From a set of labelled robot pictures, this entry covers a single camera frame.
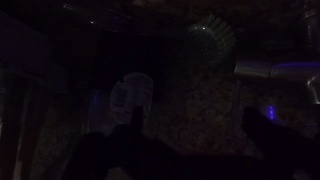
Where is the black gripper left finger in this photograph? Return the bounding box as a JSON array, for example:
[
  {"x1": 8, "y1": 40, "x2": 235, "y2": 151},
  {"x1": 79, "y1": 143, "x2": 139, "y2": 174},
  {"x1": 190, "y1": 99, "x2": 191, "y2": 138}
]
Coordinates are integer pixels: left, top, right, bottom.
[{"x1": 130, "y1": 105, "x2": 145, "y2": 135}]

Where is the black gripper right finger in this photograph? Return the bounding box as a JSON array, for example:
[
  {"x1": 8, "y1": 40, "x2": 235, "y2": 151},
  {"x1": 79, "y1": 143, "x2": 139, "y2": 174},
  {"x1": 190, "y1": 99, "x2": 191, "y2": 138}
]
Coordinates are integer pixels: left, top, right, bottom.
[{"x1": 241, "y1": 106, "x2": 320, "y2": 180}]

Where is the chrome gooseneck kitchen faucet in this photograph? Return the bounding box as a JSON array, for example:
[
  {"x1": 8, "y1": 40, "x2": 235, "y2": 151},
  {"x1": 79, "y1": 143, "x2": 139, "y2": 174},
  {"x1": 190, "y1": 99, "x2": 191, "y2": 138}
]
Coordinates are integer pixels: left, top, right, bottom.
[{"x1": 232, "y1": 59, "x2": 320, "y2": 105}]

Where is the round bristle dish brush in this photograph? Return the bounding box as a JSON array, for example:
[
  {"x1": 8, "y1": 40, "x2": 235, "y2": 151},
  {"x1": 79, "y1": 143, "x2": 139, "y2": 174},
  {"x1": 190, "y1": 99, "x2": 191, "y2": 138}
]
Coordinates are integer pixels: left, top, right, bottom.
[{"x1": 184, "y1": 13, "x2": 239, "y2": 68}]

